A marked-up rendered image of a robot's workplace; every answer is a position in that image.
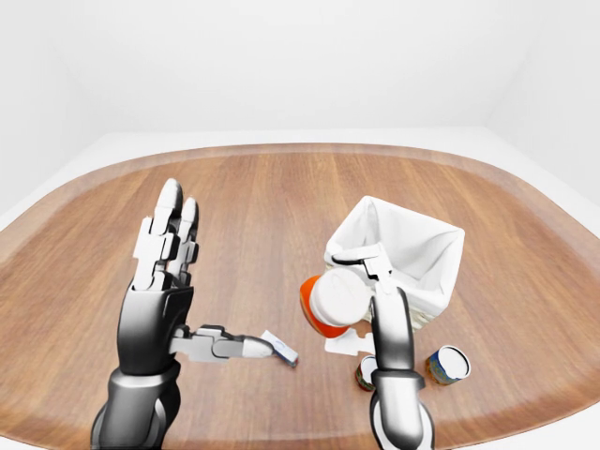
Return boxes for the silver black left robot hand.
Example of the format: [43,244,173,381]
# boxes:
[115,178,277,377]

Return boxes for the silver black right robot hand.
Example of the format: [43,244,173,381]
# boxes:
[324,242,417,375]

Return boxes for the red ketchup bottle white cap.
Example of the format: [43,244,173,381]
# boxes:
[299,267,376,339]

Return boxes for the white cloth basket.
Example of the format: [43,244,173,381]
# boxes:
[323,195,467,332]

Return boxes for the red green printed tin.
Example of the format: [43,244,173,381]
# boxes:
[354,354,379,393]

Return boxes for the blue yellow printed tin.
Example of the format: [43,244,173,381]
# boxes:
[426,345,472,386]

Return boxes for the small white blue box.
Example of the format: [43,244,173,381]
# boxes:
[260,329,300,369]

